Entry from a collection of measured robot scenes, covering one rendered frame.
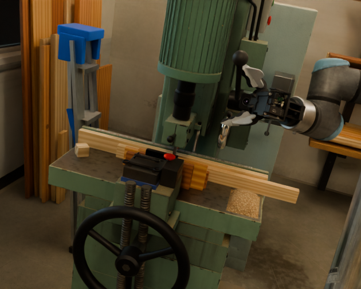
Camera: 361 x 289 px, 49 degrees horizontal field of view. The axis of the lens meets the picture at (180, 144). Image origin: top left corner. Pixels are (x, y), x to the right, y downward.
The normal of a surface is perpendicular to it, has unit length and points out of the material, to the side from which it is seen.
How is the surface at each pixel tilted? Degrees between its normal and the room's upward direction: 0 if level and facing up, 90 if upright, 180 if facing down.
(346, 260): 84
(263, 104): 76
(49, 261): 0
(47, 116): 88
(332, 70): 67
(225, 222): 90
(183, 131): 90
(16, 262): 0
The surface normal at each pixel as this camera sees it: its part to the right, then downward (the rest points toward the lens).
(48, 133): 0.95, 0.22
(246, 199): 0.15, -0.81
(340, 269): -0.95, -0.14
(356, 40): -0.28, 0.32
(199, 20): -0.04, 0.38
